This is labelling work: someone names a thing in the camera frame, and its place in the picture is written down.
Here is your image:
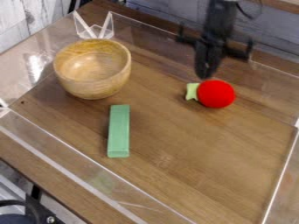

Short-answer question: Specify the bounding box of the clear acrylic corner bracket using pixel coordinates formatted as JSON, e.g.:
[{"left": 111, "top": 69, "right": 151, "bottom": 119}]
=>
[{"left": 72, "top": 11, "right": 115, "bottom": 39}]

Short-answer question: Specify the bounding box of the green rectangular block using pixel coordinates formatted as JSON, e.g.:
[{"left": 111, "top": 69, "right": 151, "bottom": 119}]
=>
[{"left": 107, "top": 105, "right": 130, "bottom": 158}]

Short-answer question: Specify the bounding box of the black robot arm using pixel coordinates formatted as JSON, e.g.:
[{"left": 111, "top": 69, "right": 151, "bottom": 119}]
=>
[{"left": 176, "top": 0, "right": 256, "bottom": 80}]

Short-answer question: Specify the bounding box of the wooden bowl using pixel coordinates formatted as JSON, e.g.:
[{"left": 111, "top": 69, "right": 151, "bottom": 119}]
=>
[{"left": 52, "top": 38, "right": 132, "bottom": 100}]

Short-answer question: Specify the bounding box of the clear acrylic tray wall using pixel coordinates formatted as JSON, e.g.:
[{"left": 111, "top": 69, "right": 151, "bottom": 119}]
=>
[{"left": 0, "top": 11, "right": 299, "bottom": 224}]

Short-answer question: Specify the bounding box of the black clamp with cable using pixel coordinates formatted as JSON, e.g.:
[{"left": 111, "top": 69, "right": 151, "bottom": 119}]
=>
[{"left": 0, "top": 187, "right": 65, "bottom": 224}]

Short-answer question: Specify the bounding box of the red plush tomato toy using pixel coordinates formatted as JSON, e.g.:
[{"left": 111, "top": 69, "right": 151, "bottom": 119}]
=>
[{"left": 186, "top": 80, "right": 236, "bottom": 109}]

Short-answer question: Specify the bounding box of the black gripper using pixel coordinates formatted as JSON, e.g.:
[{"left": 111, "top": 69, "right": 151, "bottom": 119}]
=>
[{"left": 176, "top": 27, "right": 254, "bottom": 80}]

